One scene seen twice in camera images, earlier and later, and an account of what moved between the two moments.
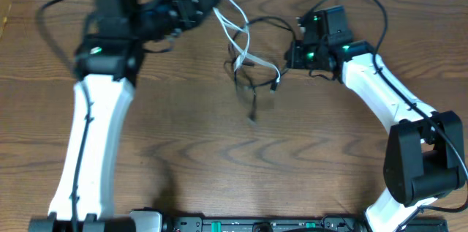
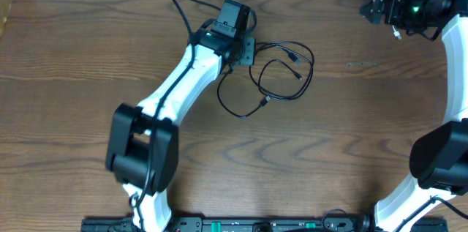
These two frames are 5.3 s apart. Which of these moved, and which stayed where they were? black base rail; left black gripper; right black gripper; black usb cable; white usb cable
Moved: black usb cable; white usb cable; left black gripper; right black gripper
Stayed: black base rail
